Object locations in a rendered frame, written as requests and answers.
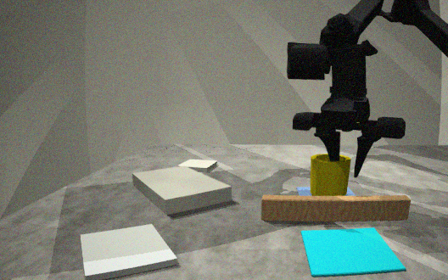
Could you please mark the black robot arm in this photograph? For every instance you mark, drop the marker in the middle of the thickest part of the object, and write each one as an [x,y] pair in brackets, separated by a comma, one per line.
[338,48]

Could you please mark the tan wooden bar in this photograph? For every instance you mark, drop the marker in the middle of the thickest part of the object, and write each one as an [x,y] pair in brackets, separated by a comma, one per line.
[334,208]

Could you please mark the yellow cup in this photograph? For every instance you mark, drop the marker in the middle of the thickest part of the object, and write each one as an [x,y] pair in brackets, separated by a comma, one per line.
[329,177]

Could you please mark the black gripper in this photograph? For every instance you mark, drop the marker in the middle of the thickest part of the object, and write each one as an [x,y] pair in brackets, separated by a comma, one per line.
[372,130]

